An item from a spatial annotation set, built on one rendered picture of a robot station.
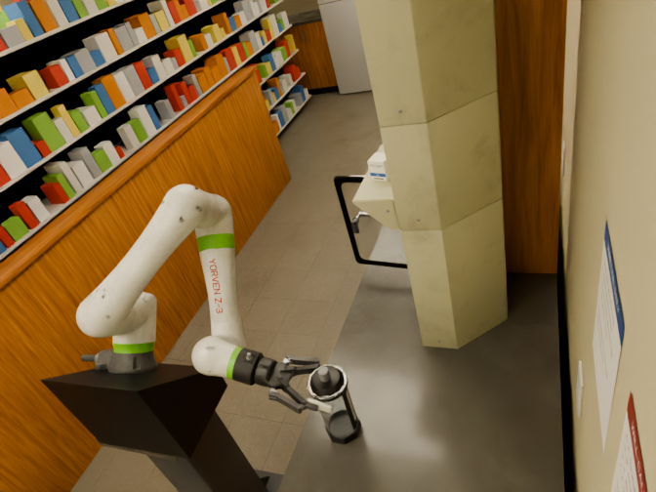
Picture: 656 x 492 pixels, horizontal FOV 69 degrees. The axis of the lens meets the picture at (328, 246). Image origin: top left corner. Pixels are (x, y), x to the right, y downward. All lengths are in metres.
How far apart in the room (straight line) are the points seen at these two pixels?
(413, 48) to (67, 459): 2.70
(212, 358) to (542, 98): 1.15
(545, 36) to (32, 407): 2.68
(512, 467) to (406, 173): 0.77
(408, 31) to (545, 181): 0.74
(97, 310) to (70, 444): 1.69
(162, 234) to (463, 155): 0.82
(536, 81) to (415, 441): 1.03
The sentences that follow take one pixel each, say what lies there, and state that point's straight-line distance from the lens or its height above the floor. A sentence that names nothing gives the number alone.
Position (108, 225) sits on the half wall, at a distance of 3.06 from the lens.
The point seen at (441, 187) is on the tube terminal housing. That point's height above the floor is 1.53.
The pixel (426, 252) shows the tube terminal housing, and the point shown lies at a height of 1.34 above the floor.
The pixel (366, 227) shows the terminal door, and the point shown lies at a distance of 1.76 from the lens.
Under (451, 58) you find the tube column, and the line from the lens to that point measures 1.12.
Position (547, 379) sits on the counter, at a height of 0.94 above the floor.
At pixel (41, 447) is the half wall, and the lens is 2.99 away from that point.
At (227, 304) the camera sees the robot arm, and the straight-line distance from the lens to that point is 1.49.
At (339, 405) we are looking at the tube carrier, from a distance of 1.32.
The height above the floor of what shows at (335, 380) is 1.18.
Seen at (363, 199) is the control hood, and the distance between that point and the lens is 1.27.
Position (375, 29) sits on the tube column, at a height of 1.92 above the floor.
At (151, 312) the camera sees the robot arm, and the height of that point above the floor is 1.26.
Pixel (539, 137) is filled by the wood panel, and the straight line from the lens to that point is 1.54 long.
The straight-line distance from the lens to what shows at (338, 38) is 6.47.
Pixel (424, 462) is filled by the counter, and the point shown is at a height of 0.94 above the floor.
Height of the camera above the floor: 2.16
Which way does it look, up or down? 35 degrees down
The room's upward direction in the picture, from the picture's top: 18 degrees counter-clockwise
